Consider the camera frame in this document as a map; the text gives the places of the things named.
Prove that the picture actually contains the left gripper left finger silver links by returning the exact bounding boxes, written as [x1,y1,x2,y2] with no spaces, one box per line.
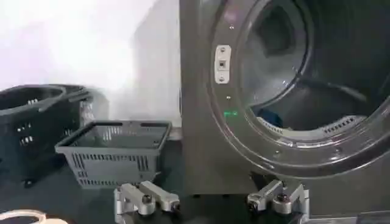
[114,180,181,217]

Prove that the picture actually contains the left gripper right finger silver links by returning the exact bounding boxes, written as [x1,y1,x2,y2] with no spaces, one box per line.
[246,178,310,215]

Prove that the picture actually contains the grey plastic laundry basket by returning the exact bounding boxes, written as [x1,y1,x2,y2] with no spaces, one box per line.
[54,120,173,189]

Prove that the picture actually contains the blue cloth in drum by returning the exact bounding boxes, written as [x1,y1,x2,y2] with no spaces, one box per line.
[257,108,284,128]

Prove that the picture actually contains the grey dryer with round opening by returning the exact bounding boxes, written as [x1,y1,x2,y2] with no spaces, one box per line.
[179,0,390,224]

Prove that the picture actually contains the black plastic laundry basket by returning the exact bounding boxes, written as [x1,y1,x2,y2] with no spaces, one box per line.
[0,84,95,187]

